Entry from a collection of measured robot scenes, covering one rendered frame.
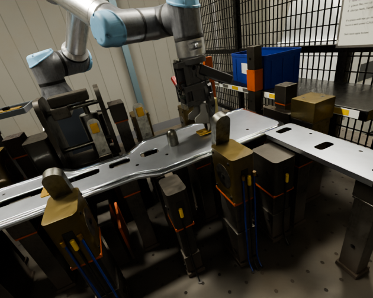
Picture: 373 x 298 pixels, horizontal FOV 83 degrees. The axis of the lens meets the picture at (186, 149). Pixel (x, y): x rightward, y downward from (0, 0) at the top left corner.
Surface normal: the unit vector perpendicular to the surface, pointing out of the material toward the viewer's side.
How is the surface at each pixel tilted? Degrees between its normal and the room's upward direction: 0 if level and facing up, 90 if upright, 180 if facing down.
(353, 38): 90
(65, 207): 0
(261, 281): 0
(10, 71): 90
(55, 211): 0
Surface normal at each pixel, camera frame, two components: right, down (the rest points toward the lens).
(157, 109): 0.37, 0.38
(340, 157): -0.17, -0.87
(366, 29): -0.90, 0.32
